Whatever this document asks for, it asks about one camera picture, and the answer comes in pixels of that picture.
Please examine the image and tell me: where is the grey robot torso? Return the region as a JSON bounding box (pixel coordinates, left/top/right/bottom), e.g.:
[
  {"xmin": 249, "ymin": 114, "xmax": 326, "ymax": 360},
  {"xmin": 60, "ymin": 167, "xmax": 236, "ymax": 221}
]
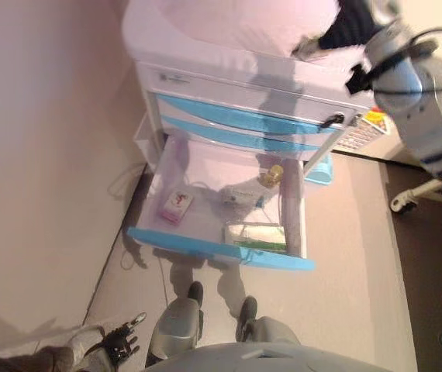
[{"xmin": 149, "ymin": 340, "xmax": 420, "ymax": 372}]

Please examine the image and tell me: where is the white person shoe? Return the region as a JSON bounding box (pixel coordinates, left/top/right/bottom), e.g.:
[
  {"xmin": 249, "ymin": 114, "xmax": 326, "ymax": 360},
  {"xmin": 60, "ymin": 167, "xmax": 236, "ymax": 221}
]
[{"xmin": 67, "ymin": 324, "xmax": 108, "ymax": 371}]

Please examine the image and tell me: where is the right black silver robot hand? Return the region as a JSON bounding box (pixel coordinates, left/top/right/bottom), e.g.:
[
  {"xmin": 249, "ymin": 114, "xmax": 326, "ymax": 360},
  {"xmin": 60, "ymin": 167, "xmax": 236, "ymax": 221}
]
[{"xmin": 291, "ymin": 0, "xmax": 374, "ymax": 62}]

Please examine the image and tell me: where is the right silver robot leg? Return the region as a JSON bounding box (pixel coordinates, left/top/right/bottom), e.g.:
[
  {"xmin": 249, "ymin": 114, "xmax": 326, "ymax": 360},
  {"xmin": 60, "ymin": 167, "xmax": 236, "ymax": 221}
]
[{"xmin": 235, "ymin": 295, "xmax": 303, "ymax": 352}]

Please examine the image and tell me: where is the brown person trouser leg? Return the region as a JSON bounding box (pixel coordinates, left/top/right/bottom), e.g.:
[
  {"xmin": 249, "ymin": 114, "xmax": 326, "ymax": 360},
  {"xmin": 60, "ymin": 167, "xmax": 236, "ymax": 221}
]
[{"xmin": 0, "ymin": 346, "xmax": 75, "ymax": 372}]

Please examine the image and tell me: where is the large green white medicine box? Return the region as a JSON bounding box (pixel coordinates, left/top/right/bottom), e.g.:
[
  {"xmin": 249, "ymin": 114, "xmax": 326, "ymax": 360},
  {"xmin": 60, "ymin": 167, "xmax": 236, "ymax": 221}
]
[{"xmin": 222, "ymin": 221, "xmax": 288, "ymax": 253}]

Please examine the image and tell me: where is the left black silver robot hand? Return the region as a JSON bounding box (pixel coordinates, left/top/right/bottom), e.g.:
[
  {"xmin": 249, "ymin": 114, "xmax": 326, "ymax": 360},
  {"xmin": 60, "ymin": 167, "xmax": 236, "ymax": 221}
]
[{"xmin": 102, "ymin": 311, "xmax": 148, "ymax": 366}]

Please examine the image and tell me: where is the white metal frame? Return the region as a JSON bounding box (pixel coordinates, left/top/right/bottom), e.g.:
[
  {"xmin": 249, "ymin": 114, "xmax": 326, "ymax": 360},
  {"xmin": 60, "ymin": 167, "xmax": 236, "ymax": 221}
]
[{"xmin": 406, "ymin": 176, "xmax": 442, "ymax": 202}]

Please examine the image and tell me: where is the yellow orange grid chart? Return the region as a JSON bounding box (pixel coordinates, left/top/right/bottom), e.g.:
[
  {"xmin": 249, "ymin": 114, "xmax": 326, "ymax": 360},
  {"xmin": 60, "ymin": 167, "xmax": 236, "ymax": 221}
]
[{"xmin": 332, "ymin": 109, "xmax": 393, "ymax": 153}]

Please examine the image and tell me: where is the pink white medicine box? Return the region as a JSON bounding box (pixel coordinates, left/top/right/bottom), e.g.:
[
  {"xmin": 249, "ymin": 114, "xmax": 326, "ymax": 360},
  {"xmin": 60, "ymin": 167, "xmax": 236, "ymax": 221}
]
[{"xmin": 161, "ymin": 189, "xmax": 195, "ymax": 225}]

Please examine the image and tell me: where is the white caster wheel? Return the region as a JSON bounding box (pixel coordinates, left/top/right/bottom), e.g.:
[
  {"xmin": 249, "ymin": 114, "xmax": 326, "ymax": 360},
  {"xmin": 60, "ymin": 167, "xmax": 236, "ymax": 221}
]
[{"xmin": 389, "ymin": 191, "xmax": 419, "ymax": 214}]

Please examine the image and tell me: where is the light blue plastic bin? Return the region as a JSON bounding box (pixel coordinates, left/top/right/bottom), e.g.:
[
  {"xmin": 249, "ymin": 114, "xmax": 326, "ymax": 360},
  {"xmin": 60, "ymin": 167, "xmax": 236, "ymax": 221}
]
[{"xmin": 305, "ymin": 153, "xmax": 334, "ymax": 187}]

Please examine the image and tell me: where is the yellow glass medicine bottle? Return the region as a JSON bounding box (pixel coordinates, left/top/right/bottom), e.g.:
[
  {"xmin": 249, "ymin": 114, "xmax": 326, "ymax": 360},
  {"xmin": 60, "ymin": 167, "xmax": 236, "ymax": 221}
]
[{"xmin": 257, "ymin": 164, "xmax": 285, "ymax": 188}]

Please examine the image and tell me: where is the blue white medicine box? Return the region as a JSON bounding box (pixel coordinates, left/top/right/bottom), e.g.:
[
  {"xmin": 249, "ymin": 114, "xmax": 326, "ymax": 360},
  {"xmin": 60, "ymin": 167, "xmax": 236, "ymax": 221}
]
[{"xmin": 219, "ymin": 182, "xmax": 271, "ymax": 207}]

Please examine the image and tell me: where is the white robot body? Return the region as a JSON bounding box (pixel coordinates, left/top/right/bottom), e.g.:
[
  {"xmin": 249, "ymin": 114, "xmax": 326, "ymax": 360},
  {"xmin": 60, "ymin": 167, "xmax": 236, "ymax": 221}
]
[{"xmin": 145, "ymin": 281, "xmax": 205, "ymax": 367}]

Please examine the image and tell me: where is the black baseboard strip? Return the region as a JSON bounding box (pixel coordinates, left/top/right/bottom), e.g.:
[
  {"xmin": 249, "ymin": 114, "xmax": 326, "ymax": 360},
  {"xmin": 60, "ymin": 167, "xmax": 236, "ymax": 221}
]
[{"xmin": 83, "ymin": 164, "xmax": 154, "ymax": 326}]

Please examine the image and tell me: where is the black key bunch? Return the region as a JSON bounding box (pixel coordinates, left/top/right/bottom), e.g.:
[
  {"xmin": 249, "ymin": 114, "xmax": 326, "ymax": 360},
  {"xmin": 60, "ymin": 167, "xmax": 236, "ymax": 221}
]
[{"xmin": 319, "ymin": 111, "xmax": 347, "ymax": 129}]

